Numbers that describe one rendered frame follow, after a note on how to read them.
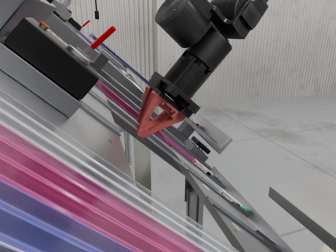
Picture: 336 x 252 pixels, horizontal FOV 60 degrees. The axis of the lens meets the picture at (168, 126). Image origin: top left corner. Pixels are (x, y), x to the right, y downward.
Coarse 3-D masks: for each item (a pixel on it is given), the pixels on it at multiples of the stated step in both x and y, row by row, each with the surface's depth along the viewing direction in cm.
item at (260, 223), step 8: (216, 168) 77; (224, 176) 74; (224, 184) 72; (232, 192) 68; (240, 200) 65; (248, 208) 62; (256, 216) 59; (256, 224) 58; (264, 224) 57; (264, 232) 56; (272, 232) 55; (272, 240) 54; (280, 240) 53; (280, 248) 52; (288, 248) 51
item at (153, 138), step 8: (96, 88) 45; (96, 96) 44; (104, 96) 44; (112, 104) 45; (120, 112) 46; (128, 120) 47; (136, 120) 48; (136, 128) 48; (152, 136) 49; (160, 144) 50; (168, 152) 51; (176, 152) 52; (176, 160) 52; (184, 160) 52; (192, 168) 53; (200, 176) 54; (208, 184) 56; (216, 184) 57
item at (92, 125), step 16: (0, 80) 22; (16, 96) 21; (32, 96) 24; (48, 112) 24; (80, 112) 31; (96, 112) 35; (64, 128) 23; (80, 128) 26; (96, 128) 30; (112, 128) 34; (96, 144) 26; (112, 144) 30; (112, 160) 26
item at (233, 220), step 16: (192, 176) 51; (208, 176) 68; (208, 192) 50; (208, 208) 43; (224, 208) 47; (240, 208) 59; (224, 224) 39; (240, 224) 46; (240, 240) 37; (256, 240) 46
